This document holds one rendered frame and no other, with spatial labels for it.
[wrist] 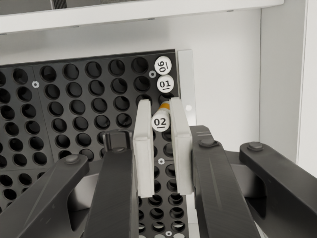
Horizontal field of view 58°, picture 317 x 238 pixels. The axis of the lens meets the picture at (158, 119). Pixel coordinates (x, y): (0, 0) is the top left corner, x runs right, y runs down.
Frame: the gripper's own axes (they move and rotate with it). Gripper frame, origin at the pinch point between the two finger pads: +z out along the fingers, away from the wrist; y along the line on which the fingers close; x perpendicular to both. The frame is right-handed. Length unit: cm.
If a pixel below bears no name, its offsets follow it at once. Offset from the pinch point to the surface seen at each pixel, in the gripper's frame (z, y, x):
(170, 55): 6.8, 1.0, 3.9
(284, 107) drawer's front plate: 6.2, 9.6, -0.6
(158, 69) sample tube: 5.6, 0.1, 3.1
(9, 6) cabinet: 30.9, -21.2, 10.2
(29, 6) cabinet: 37.1, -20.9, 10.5
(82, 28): 13.7, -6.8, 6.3
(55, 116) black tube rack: 7.4, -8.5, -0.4
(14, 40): 14.1, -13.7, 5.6
